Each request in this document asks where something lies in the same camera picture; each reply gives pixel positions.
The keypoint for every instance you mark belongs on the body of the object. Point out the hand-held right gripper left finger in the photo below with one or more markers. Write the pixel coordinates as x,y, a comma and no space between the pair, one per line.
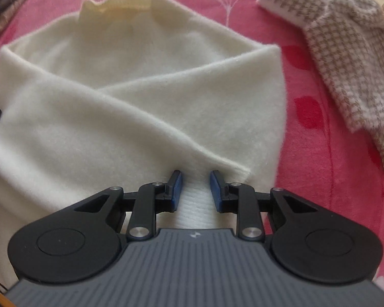
176,192

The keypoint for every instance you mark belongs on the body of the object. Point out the cream fleece sweater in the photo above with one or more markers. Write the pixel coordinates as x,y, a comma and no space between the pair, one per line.
115,102

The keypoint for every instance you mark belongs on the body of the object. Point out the houndstooth garment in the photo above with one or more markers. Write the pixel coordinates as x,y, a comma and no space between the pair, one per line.
348,64

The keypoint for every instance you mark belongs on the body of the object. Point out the red floral blanket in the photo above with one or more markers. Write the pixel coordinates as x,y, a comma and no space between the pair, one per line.
307,134

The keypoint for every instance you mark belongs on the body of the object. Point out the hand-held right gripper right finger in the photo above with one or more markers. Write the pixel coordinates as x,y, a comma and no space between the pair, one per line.
216,192

